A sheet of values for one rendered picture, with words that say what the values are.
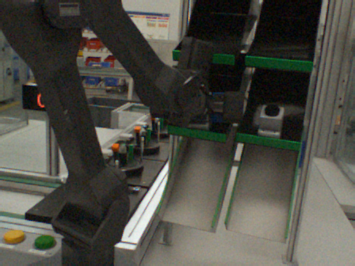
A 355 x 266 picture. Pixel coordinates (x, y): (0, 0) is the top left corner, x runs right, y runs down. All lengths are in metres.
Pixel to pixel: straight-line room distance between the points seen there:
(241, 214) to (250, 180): 0.09
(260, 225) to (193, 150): 0.24
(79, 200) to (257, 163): 0.52
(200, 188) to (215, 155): 0.09
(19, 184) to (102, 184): 0.74
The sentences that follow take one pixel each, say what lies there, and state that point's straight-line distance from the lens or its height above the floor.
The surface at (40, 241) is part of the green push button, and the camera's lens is 0.82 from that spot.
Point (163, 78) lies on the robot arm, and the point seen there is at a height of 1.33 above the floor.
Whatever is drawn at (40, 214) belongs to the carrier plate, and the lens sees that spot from 0.93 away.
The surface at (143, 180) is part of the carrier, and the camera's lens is 1.12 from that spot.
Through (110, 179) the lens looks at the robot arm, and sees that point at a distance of 0.48.
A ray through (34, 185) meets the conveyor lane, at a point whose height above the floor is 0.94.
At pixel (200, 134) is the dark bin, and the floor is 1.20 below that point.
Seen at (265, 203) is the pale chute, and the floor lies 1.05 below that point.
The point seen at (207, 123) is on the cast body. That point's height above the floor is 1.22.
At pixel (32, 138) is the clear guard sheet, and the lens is 1.20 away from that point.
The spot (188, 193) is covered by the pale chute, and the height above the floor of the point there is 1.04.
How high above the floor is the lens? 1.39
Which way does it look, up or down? 14 degrees down
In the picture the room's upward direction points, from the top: 4 degrees clockwise
